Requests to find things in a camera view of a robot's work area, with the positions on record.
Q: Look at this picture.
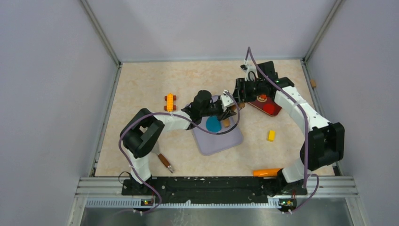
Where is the orange carrot toy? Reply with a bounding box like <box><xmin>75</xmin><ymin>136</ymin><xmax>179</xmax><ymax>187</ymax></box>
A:
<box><xmin>253</xmin><ymin>168</ymin><xmax>281</xmax><ymax>178</ymax></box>

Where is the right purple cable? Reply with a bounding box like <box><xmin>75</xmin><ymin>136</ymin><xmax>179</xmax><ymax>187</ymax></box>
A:
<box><xmin>245</xmin><ymin>47</ymin><xmax>320</xmax><ymax>213</ymax></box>

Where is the metal scraper wooden handle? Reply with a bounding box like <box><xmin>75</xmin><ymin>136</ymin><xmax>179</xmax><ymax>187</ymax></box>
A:
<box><xmin>152</xmin><ymin>142</ymin><xmax>175</xmax><ymax>173</ymax></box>

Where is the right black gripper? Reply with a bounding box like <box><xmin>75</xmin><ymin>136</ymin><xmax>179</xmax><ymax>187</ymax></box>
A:
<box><xmin>232</xmin><ymin>78</ymin><xmax>265</xmax><ymax>104</ymax></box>

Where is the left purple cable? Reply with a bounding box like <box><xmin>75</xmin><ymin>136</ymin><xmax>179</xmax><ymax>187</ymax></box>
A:
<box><xmin>118</xmin><ymin>90</ymin><xmax>241</xmax><ymax>215</ymax></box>

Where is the red dough disc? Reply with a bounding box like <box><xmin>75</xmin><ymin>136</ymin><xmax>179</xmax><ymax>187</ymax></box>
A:
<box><xmin>263</xmin><ymin>103</ymin><xmax>275</xmax><ymax>115</ymax></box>

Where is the purple cable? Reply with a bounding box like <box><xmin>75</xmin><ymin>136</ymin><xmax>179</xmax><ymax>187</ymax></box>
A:
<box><xmin>118</xmin><ymin>90</ymin><xmax>241</xmax><ymax>215</ymax></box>
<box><xmin>245</xmin><ymin>47</ymin><xmax>320</xmax><ymax>213</ymax></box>

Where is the yellow block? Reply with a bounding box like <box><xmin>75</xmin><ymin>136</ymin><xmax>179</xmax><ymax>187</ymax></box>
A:
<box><xmin>267</xmin><ymin>130</ymin><xmax>275</xmax><ymax>142</ymax></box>

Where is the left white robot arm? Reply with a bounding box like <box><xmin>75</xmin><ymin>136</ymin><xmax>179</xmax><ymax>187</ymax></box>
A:
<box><xmin>118</xmin><ymin>90</ymin><xmax>240</xmax><ymax>195</ymax></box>

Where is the lavender plastic tray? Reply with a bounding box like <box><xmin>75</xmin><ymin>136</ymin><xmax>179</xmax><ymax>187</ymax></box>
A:
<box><xmin>188</xmin><ymin>104</ymin><xmax>243</xmax><ymax>156</ymax></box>

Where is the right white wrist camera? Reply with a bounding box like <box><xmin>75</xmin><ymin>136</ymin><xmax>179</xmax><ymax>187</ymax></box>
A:
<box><xmin>240</xmin><ymin>64</ymin><xmax>257</xmax><ymax>81</ymax></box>

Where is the small wooden block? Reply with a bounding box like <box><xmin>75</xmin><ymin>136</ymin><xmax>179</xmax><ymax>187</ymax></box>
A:
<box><xmin>310</xmin><ymin>79</ymin><xmax>317</xmax><ymax>89</ymax></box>

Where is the blue dough piece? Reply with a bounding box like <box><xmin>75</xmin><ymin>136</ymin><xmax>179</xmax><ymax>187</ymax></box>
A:
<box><xmin>206</xmin><ymin>116</ymin><xmax>222</xmax><ymax>133</ymax></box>

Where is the wooden rolling pin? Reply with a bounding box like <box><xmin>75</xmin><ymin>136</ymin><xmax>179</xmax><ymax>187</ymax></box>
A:
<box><xmin>221</xmin><ymin>103</ymin><xmax>245</xmax><ymax>129</ymax></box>

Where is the red plate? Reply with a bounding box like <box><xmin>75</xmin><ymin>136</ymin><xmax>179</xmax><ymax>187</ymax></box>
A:
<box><xmin>249</xmin><ymin>95</ymin><xmax>282</xmax><ymax>117</ymax></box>

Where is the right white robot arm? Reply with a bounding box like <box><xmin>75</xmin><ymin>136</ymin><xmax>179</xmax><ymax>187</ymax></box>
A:
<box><xmin>233</xmin><ymin>61</ymin><xmax>345</xmax><ymax>194</ymax></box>

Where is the orange toy car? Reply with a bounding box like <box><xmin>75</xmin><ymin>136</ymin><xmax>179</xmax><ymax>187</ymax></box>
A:
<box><xmin>164</xmin><ymin>93</ymin><xmax>177</xmax><ymax>112</ymax></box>

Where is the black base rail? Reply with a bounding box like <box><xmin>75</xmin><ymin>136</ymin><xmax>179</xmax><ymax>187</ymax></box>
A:
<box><xmin>121</xmin><ymin>177</ymin><xmax>307</xmax><ymax>204</ymax></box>

